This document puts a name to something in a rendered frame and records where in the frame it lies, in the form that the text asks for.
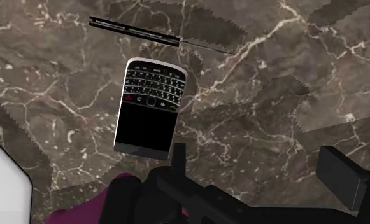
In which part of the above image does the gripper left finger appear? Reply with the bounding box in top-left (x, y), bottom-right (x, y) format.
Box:
top-left (99, 143), bottom-right (276, 224)

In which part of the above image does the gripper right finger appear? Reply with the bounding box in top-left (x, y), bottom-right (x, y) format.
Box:
top-left (315, 145), bottom-right (370, 224)

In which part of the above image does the black keypad phone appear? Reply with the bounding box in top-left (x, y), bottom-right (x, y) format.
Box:
top-left (113, 57), bottom-right (189, 162)

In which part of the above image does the magenta rounded object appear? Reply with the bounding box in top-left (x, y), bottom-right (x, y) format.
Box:
top-left (44, 172), bottom-right (190, 224)

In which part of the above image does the white flat object black edge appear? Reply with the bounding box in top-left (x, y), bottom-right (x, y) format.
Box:
top-left (0, 131), bottom-right (34, 224)

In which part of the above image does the black handled knife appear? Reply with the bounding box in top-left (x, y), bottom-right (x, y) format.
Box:
top-left (88, 15), bottom-right (234, 55)

